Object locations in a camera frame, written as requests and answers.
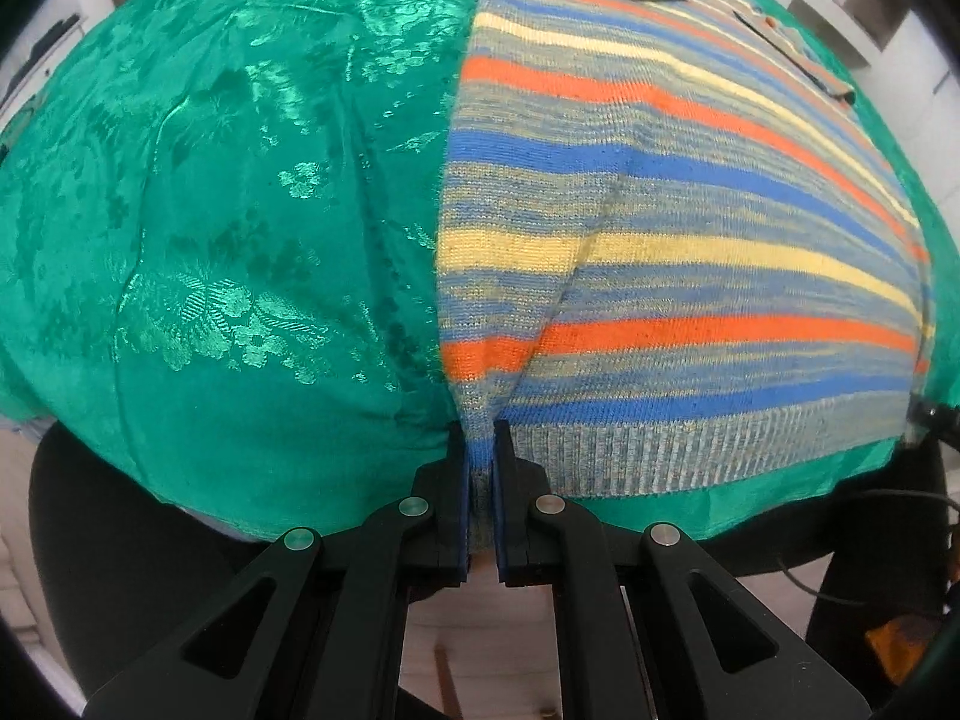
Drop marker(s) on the white wardrobe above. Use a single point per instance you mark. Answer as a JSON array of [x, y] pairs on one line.
[[877, 7]]

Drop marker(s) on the person's black pants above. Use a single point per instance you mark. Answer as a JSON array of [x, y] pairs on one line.
[[112, 540]]

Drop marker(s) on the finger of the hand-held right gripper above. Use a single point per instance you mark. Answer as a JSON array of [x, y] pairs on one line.
[[934, 420]]

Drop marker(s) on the orange object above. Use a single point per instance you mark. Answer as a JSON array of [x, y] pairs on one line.
[[896, 641]]

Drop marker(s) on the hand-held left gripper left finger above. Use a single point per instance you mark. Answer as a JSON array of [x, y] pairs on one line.
[[459, 517]]

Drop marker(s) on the green floral satin bedspread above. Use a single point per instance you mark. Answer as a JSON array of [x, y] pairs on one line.
[[225, 240]]

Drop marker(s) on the striped knit sweater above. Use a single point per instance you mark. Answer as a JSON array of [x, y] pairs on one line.
[[637, 277]]

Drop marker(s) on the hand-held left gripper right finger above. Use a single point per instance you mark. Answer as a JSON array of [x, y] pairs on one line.
[[501, 517]]

